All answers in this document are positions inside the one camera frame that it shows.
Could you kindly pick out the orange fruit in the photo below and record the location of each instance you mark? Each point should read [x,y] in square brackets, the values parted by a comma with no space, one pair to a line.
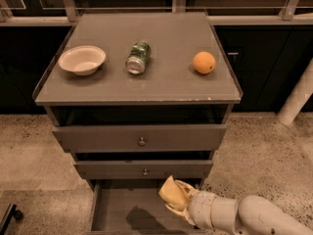
[204,62]

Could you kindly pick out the yellow sponge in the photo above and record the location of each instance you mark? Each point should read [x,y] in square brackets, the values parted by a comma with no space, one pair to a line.
[173,194]

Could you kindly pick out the grey drawer cabinet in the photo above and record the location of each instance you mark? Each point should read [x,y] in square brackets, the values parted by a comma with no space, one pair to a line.
[169,91]

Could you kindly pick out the black caster wheel base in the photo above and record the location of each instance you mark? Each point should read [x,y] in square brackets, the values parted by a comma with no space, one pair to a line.
[11,212]

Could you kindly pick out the grey top drawer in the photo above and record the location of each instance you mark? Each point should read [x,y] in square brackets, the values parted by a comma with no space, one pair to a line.
[124,138]

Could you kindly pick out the top drawer knob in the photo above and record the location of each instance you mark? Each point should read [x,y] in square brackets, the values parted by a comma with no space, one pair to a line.
[141,142]

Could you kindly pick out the grey middle drawer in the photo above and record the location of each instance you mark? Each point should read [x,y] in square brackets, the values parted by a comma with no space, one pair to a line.
[133,169]

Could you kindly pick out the grey drawer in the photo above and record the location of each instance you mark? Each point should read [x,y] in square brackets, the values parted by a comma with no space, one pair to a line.
[134,207]
[124,138]
[133,169]

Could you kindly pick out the green soda can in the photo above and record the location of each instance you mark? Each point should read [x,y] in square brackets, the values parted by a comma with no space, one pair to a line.
[138,58]

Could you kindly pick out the white bowl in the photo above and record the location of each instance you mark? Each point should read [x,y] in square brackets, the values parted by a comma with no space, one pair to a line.
[82,60]

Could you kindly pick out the metal railing frame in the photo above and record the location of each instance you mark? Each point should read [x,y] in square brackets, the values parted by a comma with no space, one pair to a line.
[218,12]

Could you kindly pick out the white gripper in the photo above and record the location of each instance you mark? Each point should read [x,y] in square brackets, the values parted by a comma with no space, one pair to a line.
[201,207]

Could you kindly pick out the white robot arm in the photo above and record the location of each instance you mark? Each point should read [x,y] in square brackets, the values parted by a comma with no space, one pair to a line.
[251,215]

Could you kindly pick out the grey bottom drawer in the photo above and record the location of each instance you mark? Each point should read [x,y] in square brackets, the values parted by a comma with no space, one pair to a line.
[134,207]

